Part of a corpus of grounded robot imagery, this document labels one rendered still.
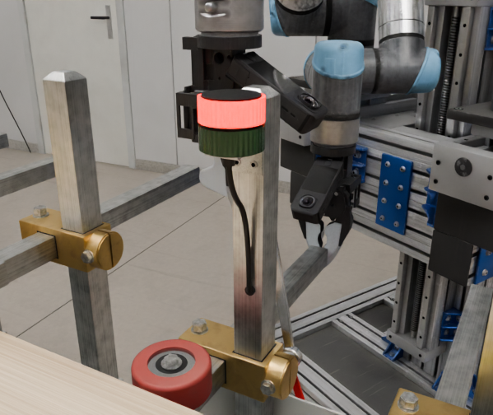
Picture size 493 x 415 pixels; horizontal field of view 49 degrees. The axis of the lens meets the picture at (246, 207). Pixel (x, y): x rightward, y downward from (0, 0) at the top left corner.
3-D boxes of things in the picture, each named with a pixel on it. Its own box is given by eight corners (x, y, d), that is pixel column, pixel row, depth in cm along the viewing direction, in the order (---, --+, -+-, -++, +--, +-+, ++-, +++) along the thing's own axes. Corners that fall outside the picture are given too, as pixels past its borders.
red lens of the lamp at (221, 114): (220, 111, 52) (220, 87, 52) (276, 117, 50) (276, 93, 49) (184, 123, 48) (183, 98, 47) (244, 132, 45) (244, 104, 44)
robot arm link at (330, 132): (351, 123, 80) (299, 117, 84) (348, 153, 82) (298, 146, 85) (365, 114, 86) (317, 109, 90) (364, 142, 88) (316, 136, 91)
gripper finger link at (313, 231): (332, 255, 97) (336, 207, 93) (320, 269, 92) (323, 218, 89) (316, 251, 98) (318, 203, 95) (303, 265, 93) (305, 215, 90)
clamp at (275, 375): (202, 349, 71) (200, 316, 69) (298, 383, 65) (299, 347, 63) (176, 375, 66) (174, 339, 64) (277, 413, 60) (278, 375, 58)
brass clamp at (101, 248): (55, 238, 78) (50, 206, 77) (128, 258, 72) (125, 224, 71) (20, 255, 73) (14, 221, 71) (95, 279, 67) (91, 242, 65)
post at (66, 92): (103, 392, 83) (63, 67, 65) (121, 399, 81) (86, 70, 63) (86, 406, 80) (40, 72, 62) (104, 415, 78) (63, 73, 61)
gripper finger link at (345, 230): (351, 245, 90) (355, 194, 86) (348, 249, 88) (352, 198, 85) (323, 240, 92) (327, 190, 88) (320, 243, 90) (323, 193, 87)
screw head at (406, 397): (400, 396, 56) (401, 386, 56) (420, 403, 56) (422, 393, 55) (394, 408, 55) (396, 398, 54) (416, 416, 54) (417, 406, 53)
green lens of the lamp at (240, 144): (220, 136, 53) (220, 114, 53) (276, 144, 51) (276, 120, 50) (185, 151, 48) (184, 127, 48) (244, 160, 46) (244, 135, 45)
